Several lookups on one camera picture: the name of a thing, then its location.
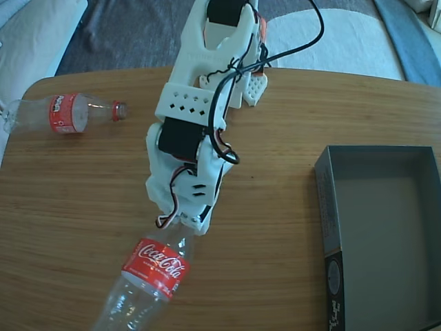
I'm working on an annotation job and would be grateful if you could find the blue blanket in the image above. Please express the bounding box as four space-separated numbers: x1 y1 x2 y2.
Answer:
373 0 441 88

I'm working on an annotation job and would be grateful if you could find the clear bottle red barcode label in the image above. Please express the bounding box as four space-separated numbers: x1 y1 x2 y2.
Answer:
3 92 129 134

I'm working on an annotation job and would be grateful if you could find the white sofa cushion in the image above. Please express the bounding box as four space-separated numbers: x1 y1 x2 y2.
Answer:
0 0 90 166

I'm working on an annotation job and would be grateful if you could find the clear bottle Coca-Cola script label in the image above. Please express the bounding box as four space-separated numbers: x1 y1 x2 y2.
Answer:
91 223 197 331

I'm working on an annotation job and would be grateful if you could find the grey cardboard box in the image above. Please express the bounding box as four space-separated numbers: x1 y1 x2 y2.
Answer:
314 144 441 331

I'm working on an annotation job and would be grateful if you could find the black camera cable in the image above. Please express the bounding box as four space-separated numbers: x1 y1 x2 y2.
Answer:
206 0 326 166

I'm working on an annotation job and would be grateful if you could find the white rug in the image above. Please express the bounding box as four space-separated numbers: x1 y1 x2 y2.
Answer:
265 8 404 82

